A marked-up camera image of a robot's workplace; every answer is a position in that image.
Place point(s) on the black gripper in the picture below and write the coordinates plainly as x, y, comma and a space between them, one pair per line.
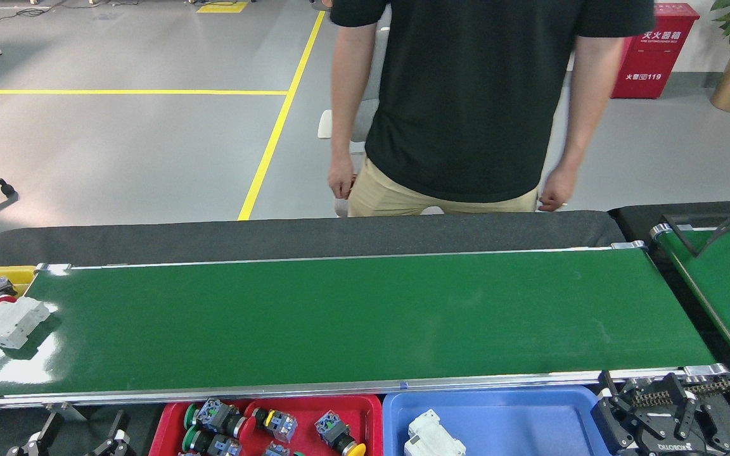
672, 448

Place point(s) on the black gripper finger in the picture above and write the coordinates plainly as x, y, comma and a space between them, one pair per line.
116, 440
38, 443

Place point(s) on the green push button switch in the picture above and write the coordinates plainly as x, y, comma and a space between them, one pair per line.
213, 415

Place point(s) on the white circuit breaker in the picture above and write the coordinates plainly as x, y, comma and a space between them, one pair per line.
16, 320
431, 437

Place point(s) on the red push button switch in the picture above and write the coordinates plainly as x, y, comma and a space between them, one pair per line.
2, 291
276, 424

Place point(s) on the yellow push button switch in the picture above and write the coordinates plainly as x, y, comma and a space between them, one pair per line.
336, 430

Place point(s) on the person's right forearm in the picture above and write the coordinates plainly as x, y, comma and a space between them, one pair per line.
352, 107

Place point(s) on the person's left forearm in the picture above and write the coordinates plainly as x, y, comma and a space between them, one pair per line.
583, 107

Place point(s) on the blue plastic tray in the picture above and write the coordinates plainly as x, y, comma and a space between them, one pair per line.
517, 424

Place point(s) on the red plastic tray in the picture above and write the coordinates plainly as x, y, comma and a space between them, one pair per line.
307, 402

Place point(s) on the person's left hand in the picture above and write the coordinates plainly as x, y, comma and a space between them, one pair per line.
556, 190

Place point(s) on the person's right hand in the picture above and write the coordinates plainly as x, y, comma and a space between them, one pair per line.
341, 180

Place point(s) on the red fire equipment box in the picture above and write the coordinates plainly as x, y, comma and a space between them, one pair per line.
653, 57

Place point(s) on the person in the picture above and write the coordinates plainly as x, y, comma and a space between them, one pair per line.
479, 95

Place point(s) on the grey office chair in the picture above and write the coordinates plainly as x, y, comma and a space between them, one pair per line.
325, 123

